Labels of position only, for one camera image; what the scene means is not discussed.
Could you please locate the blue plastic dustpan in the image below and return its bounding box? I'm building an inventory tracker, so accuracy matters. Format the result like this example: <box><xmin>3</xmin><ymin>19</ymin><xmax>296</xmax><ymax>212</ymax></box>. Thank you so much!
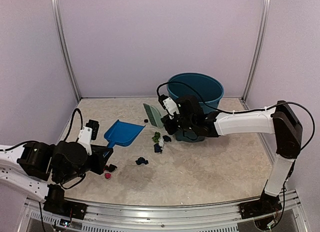
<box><xmin>104</xmin><ymin>120</ymin><xmax>145</xmax><ymax>149</ymax></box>

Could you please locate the light green hand brush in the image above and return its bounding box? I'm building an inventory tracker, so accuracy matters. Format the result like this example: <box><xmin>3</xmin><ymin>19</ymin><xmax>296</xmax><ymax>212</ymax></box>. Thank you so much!
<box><xmin>143</xmin><ymin>103</ymin><xmax>164</xmax><ymax>129</ymax></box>

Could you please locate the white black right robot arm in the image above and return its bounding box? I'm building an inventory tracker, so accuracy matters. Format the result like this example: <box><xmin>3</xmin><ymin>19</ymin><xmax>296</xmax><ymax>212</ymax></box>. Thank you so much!
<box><xmin>158</xmin><ymin>95</ymin><xmax>304</xmax><ymax>214</ymax></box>

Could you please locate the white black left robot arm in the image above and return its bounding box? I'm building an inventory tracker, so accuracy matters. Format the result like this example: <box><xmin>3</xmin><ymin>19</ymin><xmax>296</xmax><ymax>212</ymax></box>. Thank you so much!
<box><xmin>0</xmin><ymin>141</ymin><xmax>114</xmax><ymax>202</ymax></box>

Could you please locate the black scrap by pink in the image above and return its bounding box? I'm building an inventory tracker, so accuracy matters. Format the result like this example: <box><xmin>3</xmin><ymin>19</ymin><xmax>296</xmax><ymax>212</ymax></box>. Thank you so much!
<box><xmin>104</xmin><ymin>164</ymin><xmax>118</xmax><ymax>173</ymax></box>

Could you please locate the dark blue scrap near bin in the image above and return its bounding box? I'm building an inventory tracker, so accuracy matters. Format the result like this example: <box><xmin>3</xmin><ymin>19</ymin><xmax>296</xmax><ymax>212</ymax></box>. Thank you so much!
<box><xmin>162</xmin><ymin>135</ymin><xmax>172</xmax><ymax>142</ymax></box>

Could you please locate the teal plastic trash bin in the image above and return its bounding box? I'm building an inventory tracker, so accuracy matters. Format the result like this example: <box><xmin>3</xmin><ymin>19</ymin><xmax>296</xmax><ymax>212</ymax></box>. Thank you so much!
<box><xmin>165</xmin><ymin>72</ymin><xmax>224</xmax><ymax>142</ymax></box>

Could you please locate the dark blue scrap left-centre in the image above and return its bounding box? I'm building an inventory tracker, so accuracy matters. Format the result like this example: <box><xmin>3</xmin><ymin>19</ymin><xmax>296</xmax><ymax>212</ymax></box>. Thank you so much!
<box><xmin>135</xmin><ymin>157</ymin><xmax>149</xmax><ymax>165</ymax></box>

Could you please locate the green paper scrap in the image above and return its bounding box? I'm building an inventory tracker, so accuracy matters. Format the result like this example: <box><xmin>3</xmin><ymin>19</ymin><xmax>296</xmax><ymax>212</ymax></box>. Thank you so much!
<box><xmin>152</xmin><ymin>132</ymin><xmax>161</xmax><ymax>143</ymax></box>

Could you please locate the white paper scrap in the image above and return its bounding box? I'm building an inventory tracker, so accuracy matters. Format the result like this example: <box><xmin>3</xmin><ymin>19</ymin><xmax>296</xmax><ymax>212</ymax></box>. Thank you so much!
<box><xmin>158</xmin><ymin>138</ymin><xmax>165</xmax><ymax>147</ymax></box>

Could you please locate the dark blue scrap centre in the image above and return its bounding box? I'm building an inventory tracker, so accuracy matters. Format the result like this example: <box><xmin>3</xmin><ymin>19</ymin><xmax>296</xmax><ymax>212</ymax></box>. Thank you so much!
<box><xmin>153</xmin><ymin>143</ymin><xmax>163</xmax><ymax>153</ymax></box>

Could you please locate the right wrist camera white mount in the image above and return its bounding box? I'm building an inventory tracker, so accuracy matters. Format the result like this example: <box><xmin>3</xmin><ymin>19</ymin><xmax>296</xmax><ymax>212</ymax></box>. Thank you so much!
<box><xmin>158</xmin><ymin>94</ymin><xmax>180</xmax><ymax>119</ymax></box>

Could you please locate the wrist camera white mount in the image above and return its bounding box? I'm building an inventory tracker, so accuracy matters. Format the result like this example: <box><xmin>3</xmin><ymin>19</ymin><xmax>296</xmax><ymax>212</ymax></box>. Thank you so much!
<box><xmin>158</xmin><ymin>94</ymin><xmax>180</xmax><ymax>119</ymax></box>
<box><xmin>76</xmin><ymin>119</ymin><xmax>100</xmax><ymax>156</ymax></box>

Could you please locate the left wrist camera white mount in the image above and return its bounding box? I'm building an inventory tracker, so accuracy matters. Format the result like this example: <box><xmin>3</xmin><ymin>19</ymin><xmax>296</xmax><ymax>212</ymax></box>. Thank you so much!
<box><xmin>76</xmin><ymin>119</ymin><xmax>100</xmax><ymax>156</ymax></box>

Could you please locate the black camera cable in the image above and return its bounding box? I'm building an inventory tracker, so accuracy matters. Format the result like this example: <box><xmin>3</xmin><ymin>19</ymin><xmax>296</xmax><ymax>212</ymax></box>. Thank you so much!
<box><xmin>156</xmin><ymin>81</ymin><xmax>226</xmax><ymax>113</ymax></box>

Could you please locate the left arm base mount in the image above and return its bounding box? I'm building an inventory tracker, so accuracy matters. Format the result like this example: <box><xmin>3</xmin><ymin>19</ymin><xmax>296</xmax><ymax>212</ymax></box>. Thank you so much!
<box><xmin>43</xmin><ymin>184</ymin><xmax>88</xmax><ymax>220</ymax></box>

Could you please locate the aluminium front rail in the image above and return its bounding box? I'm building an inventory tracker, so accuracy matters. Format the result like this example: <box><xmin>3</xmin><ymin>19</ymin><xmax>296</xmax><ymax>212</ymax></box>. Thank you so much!
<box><xmin>17</xmin><ymin>197</ymin><xmax>307</xmax><ymax>232</ymax></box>

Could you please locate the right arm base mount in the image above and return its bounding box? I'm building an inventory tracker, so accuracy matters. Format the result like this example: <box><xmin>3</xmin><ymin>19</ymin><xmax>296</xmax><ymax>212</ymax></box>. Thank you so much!
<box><xmin>239</xmin><ymin>191</ymin><xmax>282</xmax><ymax>220</ymax></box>

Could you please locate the right aluminium frame post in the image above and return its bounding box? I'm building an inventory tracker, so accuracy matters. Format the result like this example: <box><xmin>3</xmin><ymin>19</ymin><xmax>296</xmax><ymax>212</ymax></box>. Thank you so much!
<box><xmin>241</xmin><ymin>0</ymin><xmax>271</xmax><ymax>103</ymax></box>

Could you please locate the aluminium frame post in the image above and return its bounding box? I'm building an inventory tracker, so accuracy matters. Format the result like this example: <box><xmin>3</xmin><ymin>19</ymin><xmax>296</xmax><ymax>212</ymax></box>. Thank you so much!
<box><xmin>51</xmin><ymin>0</ymin><xmax>82</xmax><ymax>102</ymax></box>
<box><xmin>241</xmin><ymin>0</ymin><xmax>271</xmax><ymax>103</ymax></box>

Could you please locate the left aluminium frame post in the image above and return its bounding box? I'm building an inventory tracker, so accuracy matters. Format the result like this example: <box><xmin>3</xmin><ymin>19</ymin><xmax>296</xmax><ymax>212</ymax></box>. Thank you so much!
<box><xmin>51</xmin><ymin>0</ymin><xmax>82</xmax><ymax>102</ymax></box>

